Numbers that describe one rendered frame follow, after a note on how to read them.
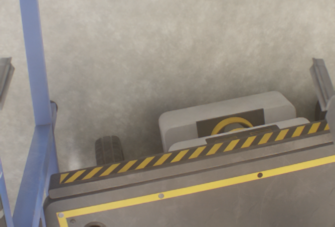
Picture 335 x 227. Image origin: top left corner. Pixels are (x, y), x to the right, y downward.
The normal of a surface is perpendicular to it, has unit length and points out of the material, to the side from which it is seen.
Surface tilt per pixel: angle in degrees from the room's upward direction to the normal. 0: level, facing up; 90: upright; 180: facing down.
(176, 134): 0
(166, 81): 0
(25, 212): 90
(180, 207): 0
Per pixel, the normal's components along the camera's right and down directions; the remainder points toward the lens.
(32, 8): 0.13, 0.33
